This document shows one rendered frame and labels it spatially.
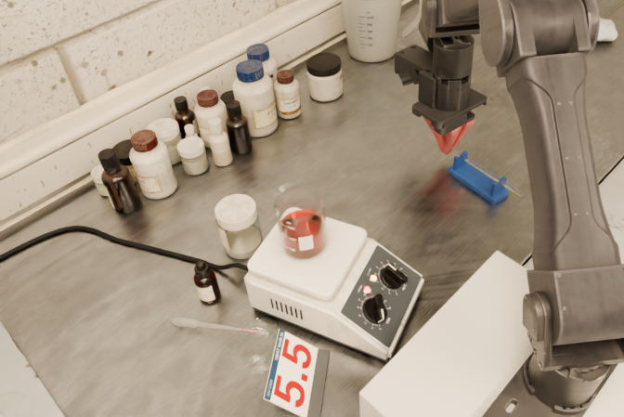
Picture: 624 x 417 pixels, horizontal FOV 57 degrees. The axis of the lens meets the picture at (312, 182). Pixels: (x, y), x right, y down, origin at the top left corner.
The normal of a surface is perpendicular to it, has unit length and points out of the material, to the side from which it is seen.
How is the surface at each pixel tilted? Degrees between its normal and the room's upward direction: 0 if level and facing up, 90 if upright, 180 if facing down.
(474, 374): 4
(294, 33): 90
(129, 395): 0
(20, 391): 0
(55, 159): 90
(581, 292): 41
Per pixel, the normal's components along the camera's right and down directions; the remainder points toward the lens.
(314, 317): -0.45, 0.62
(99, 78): 0.69, 0.44
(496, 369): -0.05, -0.69
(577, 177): 0.01, -0.13
